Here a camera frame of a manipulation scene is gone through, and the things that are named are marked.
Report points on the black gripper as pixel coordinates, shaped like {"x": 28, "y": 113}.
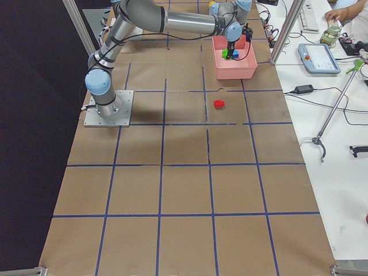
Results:
{"x": 232, "y": 46}

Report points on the green toy block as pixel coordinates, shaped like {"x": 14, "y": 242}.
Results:
{"x": 224, "y": 53}

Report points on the blue toy block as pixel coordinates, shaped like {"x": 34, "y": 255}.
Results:
{"x": 235, "y": 54}

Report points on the red toy block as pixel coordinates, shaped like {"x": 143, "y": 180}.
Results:
{"x": 218, "y": 104}

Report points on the pink plastic box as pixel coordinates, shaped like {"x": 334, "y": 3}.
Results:
{"x": 241, "y": 65}

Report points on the black power adapter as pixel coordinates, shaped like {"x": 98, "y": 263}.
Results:
{"x": 303, "y": 89}

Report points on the white keyboard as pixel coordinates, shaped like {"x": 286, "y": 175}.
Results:
{"x": 308, "y": 19}

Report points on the teach pendant tablet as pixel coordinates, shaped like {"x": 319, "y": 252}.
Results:
{"x": 318, "y": 59}

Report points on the glass jar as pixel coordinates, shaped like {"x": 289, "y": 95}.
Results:
{"x": 331, "y": 34}

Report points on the reacher grabber tool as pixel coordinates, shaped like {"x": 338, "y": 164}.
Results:
{"x": 317, "y": 140}

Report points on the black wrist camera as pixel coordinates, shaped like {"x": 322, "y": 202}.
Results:
{"x": 248, "y": 32}

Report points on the aluminium frame post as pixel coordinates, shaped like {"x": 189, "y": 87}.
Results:
{"x": 286, "y": 29}

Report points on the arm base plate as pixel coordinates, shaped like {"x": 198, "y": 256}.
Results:
{"x": 116, "y": 114}

